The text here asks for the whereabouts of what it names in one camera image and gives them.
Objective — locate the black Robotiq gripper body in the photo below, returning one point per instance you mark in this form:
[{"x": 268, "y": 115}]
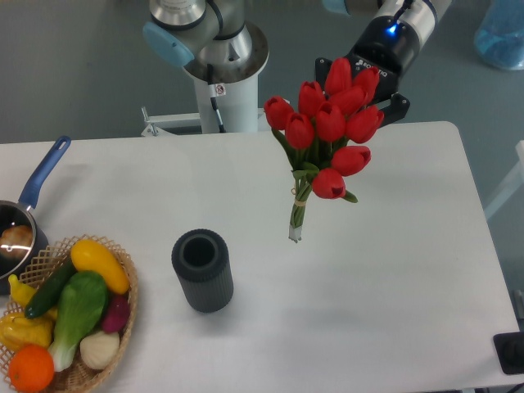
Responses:
[{"x": 391, "y": 46}]

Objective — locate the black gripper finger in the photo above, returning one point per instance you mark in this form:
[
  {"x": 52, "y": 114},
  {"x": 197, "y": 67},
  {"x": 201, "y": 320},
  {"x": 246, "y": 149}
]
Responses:
[
  {"x": 322, "y": 67},
  {"x": 394, "y": 107}
]

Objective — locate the red tulip bouquet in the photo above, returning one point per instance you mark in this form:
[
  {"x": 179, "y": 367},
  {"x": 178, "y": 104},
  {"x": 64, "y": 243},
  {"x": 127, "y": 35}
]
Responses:
[{"x": 324, "y": 137}]

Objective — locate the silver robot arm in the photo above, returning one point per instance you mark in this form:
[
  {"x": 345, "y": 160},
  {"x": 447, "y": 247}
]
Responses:
[{"x": 224, "y": 53}]

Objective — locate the blue translucent container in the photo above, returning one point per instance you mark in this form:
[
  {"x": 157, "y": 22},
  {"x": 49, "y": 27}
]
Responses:
[{"x": 499, "y": 38}]

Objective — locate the metal table clamp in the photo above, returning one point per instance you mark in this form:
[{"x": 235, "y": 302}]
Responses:
[{"x": 150, "y": 129}]

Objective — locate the dark grey ribbed vase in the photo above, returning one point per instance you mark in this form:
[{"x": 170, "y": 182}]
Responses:
[{"x": 200, "y": 259}]

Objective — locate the black device at edge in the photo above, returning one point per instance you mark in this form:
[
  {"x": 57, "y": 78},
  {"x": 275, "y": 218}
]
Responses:
[{"x": 509, "y": 349}]

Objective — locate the yellow squash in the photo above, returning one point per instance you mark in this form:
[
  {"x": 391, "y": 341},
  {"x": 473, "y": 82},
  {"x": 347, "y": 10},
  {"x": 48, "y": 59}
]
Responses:
[{"x": 88, "y": 255}]

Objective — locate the green bok choy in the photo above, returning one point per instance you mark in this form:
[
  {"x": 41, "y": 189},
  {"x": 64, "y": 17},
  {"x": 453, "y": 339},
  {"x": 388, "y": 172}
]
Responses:
[{"x": 80, "y": 307}]

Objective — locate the fried food piece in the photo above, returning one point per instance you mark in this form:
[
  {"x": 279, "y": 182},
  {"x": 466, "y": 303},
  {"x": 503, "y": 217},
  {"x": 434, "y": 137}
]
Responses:
[{"x": 16, "y": 242}]

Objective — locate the green cucumber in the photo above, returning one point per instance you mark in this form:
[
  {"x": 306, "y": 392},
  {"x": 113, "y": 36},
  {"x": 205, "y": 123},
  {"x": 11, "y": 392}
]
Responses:
[{"x": 47, "y": 296}]

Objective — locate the white garlic bulb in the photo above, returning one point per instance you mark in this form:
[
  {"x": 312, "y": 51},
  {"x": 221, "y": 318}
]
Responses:
[{"x": 98, "y": 350}]

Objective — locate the yellow bell pepper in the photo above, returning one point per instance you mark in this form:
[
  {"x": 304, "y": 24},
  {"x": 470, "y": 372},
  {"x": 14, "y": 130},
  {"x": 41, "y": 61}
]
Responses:
[{"x": 17, "y": 331}]

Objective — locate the orange fruit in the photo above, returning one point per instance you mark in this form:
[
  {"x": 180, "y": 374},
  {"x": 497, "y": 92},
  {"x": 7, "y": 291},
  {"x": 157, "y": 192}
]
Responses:
[{"x": 31, "y": 369}]

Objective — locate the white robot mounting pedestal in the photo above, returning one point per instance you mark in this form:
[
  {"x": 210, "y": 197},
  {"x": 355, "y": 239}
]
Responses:
[{"x": 222, "y": 108}]

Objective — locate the blue handled saucepan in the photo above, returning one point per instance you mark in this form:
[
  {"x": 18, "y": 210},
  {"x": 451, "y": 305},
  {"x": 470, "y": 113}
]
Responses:
[{"x": 20, "y": 212}]

